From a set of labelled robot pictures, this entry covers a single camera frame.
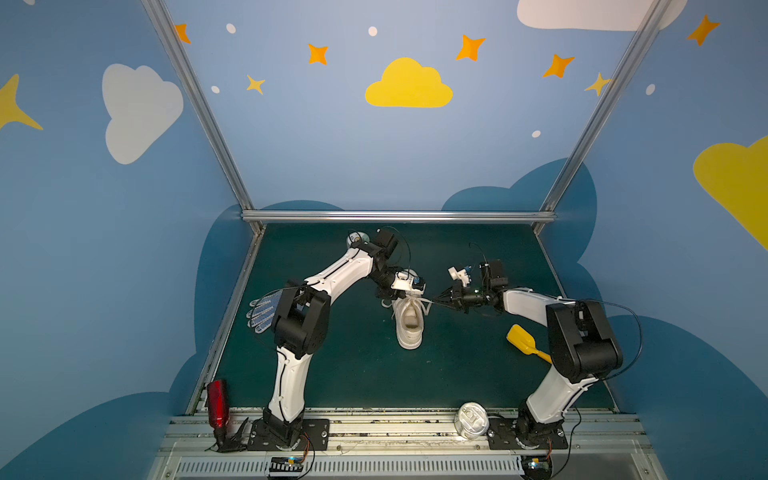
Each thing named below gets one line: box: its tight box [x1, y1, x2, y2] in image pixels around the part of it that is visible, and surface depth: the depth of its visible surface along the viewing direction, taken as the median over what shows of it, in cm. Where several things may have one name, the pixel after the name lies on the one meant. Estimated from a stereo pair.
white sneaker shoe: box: [393, 294, 425, 350], surface depth 90 cm
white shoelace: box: [381, 294, 435, 322], surface depth 91 cm
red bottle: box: [207, 380, 230, 430], surface depth 77 cm
